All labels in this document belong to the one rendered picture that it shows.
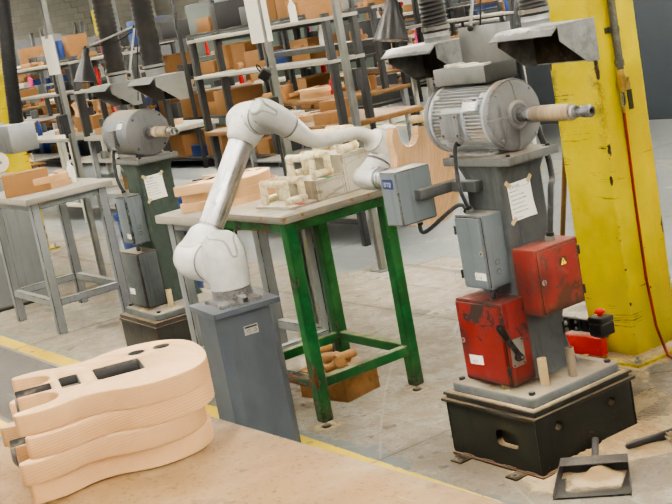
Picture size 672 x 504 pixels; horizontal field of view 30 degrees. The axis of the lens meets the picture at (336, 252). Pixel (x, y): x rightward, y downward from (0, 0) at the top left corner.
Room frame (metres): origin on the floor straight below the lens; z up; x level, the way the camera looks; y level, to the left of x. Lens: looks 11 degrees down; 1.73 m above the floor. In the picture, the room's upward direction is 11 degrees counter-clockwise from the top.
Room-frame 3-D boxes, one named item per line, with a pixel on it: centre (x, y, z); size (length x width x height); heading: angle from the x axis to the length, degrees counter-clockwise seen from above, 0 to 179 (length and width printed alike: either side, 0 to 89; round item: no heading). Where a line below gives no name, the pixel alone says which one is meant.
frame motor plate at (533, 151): (4.46, -0.64, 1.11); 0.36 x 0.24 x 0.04; 33
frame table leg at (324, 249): (5.85, 0.05, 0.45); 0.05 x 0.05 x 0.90; 33
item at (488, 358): (4.37, -0.50, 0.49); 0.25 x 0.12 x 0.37; 33
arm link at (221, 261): (4.74, 0.43, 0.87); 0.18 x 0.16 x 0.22; 36
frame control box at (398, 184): (4.46, -0.35, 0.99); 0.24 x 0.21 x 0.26; 33
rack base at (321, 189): (5.47, 0.05, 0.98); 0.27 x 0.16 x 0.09; 36
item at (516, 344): (4.24, -0.55, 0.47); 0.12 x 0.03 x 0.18; 123
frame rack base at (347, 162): (5.56, -0.08, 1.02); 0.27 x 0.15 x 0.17; 36
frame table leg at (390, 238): (5.39, -0.25, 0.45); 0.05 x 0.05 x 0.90; 33
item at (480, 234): (4.38, -0.51, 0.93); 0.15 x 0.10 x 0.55; 33
